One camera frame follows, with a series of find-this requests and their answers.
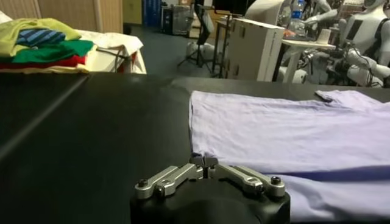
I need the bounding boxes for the white paper cup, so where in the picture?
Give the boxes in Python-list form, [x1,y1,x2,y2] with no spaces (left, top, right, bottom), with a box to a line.
[316,28,332,45]

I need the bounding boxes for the clear water bottle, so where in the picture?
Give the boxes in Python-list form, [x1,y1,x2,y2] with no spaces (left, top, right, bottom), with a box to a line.
[288,0,305,34]

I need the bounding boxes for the bamboo folding screen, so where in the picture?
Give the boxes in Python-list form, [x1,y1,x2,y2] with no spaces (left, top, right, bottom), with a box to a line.
[0,0,123,33]

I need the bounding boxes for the blue storage crates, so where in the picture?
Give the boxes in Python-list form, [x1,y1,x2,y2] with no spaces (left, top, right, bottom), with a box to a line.
[141,0,162,27]

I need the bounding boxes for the black cable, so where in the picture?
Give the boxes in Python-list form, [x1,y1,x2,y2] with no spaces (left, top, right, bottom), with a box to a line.
[97,47,129,74]

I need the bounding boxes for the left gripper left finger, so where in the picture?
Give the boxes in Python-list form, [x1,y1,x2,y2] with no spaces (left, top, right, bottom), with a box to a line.
[133,154,208,200]

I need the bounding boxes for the yellow-green garment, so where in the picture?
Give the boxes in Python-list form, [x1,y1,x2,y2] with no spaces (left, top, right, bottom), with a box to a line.
[0,17,82,58]

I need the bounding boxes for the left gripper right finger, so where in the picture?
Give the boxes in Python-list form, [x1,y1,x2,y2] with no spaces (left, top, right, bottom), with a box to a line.
[207,156,286,198]

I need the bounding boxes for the tall white cardboard box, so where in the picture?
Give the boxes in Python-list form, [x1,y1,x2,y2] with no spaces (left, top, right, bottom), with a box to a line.
[227,18,286,82]

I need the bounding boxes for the wide black table cover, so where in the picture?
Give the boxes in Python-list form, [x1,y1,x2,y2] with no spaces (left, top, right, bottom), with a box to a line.
[0,72,390,224]

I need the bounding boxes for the white curved machine housing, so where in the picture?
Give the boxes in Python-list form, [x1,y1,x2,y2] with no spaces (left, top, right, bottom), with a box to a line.
[245,0,286,27]

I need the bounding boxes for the white standing desk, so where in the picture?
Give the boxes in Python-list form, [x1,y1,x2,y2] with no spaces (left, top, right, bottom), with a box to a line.
[282,38,336,83]

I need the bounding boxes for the blue striped garment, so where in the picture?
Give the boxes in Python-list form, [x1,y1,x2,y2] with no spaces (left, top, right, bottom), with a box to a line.
[15,29,66,48]

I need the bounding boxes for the lavender t-shirt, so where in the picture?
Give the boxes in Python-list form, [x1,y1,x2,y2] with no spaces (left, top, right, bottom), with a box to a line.
[188,89,390,223]

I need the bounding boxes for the black light stand tripod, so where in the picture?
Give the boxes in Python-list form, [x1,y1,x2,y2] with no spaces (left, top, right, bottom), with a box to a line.
[177,2,216,74]

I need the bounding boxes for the green garment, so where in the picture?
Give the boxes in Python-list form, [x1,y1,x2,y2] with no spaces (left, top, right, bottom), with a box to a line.
[12,40,94,64]

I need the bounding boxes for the black monitor on stand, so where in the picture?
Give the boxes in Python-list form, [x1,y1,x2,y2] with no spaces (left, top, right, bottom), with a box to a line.
[213,0,249,16]

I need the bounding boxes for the cream folded garment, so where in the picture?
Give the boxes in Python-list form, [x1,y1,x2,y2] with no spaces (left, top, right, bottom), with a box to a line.
[0,63,90,75]

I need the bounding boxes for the red garment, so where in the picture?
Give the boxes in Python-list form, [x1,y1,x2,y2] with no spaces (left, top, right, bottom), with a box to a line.
[0,54,88,70]

